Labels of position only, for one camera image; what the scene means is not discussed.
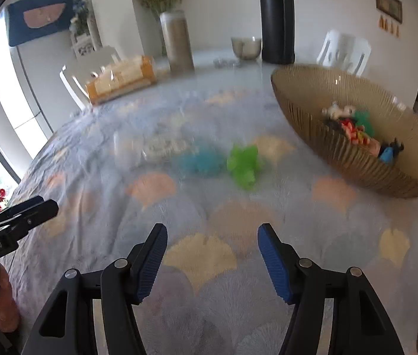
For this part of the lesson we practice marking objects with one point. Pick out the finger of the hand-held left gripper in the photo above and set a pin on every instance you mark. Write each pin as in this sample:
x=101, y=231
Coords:
x=35, y=214
x=27, y=204

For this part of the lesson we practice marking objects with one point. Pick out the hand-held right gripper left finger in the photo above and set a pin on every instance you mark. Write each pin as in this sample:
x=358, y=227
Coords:
x=151, y=266

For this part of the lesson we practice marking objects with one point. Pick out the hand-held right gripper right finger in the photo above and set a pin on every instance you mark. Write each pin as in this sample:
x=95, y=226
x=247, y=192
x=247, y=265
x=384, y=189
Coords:
x=273, y=266

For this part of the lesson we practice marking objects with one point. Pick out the lime green toy frog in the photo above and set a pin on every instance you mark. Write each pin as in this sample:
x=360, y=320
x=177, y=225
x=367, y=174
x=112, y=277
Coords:
x=244, y=162

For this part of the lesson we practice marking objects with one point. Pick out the blue toy animal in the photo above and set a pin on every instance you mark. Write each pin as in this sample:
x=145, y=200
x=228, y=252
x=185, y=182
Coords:
x=199, y=162

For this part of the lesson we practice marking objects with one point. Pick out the amber ribbed glass bowl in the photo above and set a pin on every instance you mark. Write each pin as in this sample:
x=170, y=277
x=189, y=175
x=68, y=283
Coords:
x=397, y=177

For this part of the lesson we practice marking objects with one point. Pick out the red orange toy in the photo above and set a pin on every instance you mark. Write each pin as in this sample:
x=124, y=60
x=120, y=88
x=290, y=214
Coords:
x=351, y=131

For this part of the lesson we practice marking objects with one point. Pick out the small blue toy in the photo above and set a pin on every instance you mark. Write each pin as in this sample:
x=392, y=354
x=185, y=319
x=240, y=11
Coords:
x=387, y=154

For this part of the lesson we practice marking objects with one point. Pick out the white toy figure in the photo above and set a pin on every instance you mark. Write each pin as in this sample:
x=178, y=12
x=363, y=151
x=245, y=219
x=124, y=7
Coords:
x=338, y=111

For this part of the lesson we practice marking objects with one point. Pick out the teal green toy frog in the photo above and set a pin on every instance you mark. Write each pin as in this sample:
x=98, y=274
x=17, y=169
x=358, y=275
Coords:
x=365, y=122

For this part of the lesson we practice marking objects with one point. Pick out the black spiky toy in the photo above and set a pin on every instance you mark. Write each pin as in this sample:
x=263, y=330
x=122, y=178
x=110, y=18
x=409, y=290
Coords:
x=397, y=146

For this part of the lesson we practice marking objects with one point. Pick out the red flowers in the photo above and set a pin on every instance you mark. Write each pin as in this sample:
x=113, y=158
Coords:
x=0, y=199

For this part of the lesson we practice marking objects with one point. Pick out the printed pastel blanket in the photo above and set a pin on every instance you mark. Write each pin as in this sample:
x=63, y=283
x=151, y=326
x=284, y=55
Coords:
x=231, y=247

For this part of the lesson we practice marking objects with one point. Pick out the white toy animal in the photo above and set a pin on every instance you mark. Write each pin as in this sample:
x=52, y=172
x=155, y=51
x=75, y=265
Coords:
x=166, y=148

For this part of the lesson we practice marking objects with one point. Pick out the white plastic chair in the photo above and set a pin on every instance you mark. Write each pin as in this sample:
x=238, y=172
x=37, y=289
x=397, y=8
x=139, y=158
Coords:
x=79, y=77
x=342, y=50

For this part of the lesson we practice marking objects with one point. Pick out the orange tissue box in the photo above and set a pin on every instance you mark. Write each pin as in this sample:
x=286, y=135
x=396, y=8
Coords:
x=120, y=79

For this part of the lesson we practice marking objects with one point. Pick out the pink toy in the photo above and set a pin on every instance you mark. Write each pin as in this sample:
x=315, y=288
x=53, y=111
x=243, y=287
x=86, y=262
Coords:
x=373, y=147

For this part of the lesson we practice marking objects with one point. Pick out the white shelf with flowers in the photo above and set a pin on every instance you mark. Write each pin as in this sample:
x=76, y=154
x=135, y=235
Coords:
x=85, y=40

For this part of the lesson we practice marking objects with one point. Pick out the clear glass dish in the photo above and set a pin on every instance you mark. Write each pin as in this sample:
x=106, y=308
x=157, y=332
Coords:
x=227, y=62

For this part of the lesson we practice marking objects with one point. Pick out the beige cylindrical vase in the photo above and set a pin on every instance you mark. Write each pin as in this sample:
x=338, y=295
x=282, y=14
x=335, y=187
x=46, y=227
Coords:
x=177, y=44

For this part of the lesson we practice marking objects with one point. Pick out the silver metal cup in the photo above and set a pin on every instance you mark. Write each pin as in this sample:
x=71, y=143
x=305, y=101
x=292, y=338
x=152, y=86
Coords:
x=246, y=48

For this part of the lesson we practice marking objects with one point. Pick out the black water bottle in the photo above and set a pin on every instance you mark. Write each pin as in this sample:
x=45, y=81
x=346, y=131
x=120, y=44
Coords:
x=276, y=22

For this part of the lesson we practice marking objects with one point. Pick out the small framed picture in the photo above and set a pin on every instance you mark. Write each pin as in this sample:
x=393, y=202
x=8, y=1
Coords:
x=388, y=4

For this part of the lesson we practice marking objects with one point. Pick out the orange wall ornaments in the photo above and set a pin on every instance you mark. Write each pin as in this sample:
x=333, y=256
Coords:
x=388, y=26

